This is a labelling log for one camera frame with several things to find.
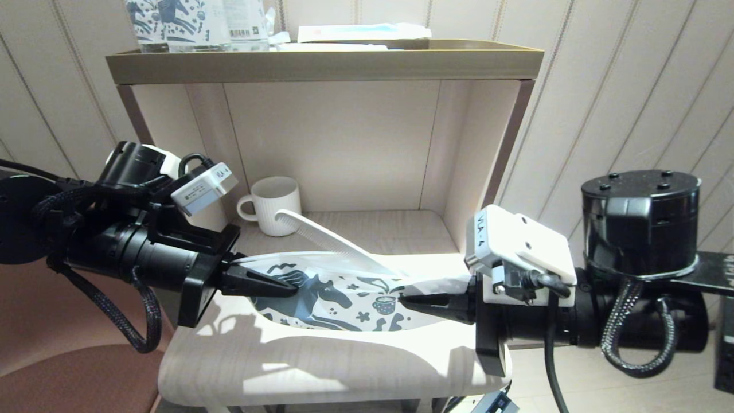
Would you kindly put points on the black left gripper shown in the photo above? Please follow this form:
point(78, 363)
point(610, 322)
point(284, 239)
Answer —
point(200, 275)

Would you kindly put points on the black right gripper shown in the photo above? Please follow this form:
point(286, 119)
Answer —
point(516, 321)

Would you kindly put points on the white horse-print zip pouch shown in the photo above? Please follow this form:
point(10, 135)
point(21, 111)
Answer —
point(321, 292)

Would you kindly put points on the white ribbed mug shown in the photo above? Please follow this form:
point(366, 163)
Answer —
point(281, 212)

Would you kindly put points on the light wood shelf desk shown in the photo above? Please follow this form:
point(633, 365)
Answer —
point(321, 367)

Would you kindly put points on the brown chair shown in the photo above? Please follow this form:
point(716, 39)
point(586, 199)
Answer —
point(46, 378)

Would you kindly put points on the small knotted white packet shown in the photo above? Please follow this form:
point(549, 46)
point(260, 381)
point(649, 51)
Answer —
point(278, 37)

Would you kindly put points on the barcode label water bottle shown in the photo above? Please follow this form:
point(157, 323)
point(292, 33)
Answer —
point(245, 23)

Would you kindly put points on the horse-print packages on shelf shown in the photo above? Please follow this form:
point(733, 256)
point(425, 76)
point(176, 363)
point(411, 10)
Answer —
point(192, 23)

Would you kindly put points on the blue white toothbrush packet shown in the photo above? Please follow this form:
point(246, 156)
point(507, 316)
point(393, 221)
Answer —
point(355, 32)

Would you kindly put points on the black equipment box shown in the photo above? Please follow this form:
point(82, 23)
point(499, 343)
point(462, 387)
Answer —
point(724, 344)

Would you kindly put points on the horse label water bottle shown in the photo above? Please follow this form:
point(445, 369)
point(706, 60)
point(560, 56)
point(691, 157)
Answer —
point(143, 23)

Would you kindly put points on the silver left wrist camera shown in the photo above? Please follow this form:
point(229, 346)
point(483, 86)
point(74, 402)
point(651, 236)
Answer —
point(203, 189)

